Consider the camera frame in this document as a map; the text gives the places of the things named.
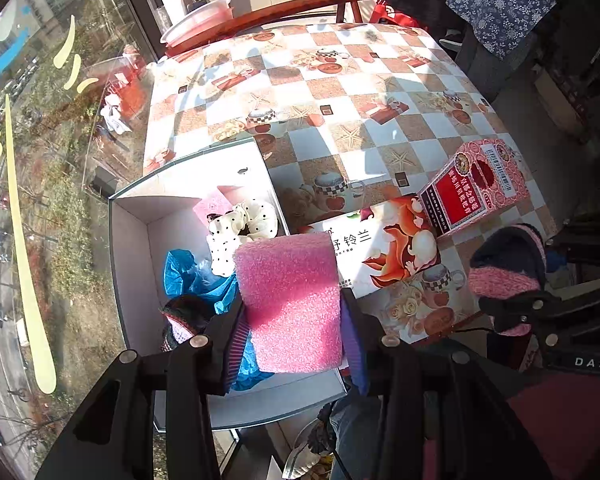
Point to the blue cloth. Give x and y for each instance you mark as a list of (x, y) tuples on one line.
[(200, 280)]

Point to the yellow window decal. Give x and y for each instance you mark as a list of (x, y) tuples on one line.
[(27, 270)]

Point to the person's maroon clothing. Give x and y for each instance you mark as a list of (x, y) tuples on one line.
[(570, 425)]

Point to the red patterned carton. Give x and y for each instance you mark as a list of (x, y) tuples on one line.
[(480, 185)]

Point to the red plastic basin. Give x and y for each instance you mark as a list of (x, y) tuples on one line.
[(195, 22)]

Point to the red bag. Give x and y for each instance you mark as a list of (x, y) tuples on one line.
[(395, 15)]

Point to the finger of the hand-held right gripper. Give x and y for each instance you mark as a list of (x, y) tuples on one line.
[(585, 237), (570, 307)]

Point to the white cardboard box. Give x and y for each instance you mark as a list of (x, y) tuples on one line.
[(140, 240)]

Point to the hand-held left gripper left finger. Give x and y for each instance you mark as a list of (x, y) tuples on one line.
[(235, 350)]

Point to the checkered tablecloth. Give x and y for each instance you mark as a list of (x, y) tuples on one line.
[(340, 90)]

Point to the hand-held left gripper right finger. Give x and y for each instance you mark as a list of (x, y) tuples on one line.
[(357, 350)]

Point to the person's blue jeans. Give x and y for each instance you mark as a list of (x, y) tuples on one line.
[(360, 440)]

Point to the wooden chair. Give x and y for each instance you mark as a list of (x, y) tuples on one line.
[(280, 12)]

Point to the fox print tissue box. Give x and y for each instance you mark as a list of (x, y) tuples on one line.
[(380, 255)]

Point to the black pink knit glove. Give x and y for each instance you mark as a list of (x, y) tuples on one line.
[(182, 320), (510, 270)]

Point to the blue floral chair cover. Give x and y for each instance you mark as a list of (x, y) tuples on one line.
[(500, 5)]

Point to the white polka dot scrunchie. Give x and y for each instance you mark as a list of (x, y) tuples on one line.
[(240, 230)]

